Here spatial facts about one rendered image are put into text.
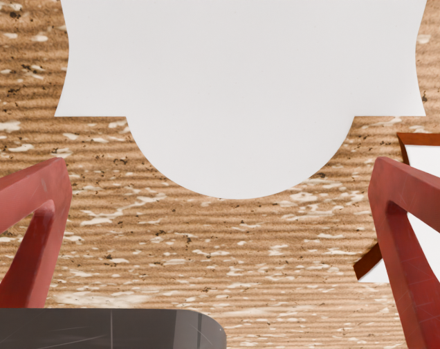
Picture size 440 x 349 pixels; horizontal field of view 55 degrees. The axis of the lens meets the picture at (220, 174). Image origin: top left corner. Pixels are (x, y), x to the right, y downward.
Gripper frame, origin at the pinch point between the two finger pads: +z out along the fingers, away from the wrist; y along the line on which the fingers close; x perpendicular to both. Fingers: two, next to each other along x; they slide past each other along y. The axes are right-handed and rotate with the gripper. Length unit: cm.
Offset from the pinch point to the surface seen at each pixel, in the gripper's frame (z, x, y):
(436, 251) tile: 2.1, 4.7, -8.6
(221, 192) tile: 2.0, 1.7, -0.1
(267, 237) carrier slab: 3.1, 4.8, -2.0
